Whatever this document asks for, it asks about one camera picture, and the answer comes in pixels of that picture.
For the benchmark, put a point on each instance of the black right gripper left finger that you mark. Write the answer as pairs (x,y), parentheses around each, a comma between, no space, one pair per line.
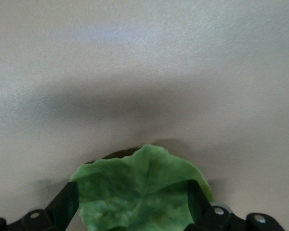
(61,204)

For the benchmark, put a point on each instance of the green lettuce leaf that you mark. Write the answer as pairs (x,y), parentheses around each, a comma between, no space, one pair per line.
(137,190)

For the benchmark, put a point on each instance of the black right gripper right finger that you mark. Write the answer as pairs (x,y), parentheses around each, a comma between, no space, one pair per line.
(202,207)

